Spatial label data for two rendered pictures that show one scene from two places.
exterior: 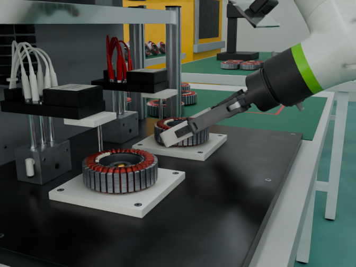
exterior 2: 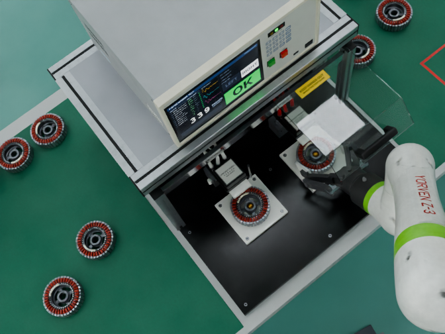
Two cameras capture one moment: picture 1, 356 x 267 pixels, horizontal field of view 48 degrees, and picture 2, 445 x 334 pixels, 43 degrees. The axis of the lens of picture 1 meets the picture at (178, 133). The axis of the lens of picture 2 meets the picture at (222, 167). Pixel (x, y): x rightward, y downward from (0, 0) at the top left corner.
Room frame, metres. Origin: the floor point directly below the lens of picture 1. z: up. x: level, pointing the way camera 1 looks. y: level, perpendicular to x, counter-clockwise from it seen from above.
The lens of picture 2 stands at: (0.20, -0.25, 2.31)
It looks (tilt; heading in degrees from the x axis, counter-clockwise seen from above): 67 degrees down; 47
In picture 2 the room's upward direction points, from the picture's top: 19 degrees counter-clockwise
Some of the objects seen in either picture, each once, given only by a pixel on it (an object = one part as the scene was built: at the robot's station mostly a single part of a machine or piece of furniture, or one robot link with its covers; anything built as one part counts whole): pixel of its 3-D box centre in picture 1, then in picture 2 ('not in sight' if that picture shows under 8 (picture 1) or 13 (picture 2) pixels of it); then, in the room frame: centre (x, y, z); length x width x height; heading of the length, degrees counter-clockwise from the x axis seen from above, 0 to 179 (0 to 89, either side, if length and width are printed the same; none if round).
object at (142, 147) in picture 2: not in sight; (200, 52); (0.81, 0.33, 1.09); 0.68 x 0.44 x 0.05; 157
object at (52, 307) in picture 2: not in sight; (63, 296); (0.10, 0.44, 0.77); 0.11 x 0.11 x 0.04
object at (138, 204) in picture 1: (121, 184); (251, 209); (0.57, 0.09, 0.78); 0.15 x 0.15 x 0.01; 67
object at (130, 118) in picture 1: (120, 125); (283, 121); (0.85, 0.13, 0.80); 0.08 x 0.05 x 0.06; 157
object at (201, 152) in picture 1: (181, 142); (315, 158); (0.79, -0.01, 0.78); 0.15 x 0.15 x 0.01; 67
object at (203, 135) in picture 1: (181, 131); (315, 154); (0.79, -0.01, 0.80); 0.11 x 0.11 x 0.04
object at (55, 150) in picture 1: (44, 159); (219, 170); (0.63, 0.22, 0.80); 0.08 x 0.05 x 0.06; 157
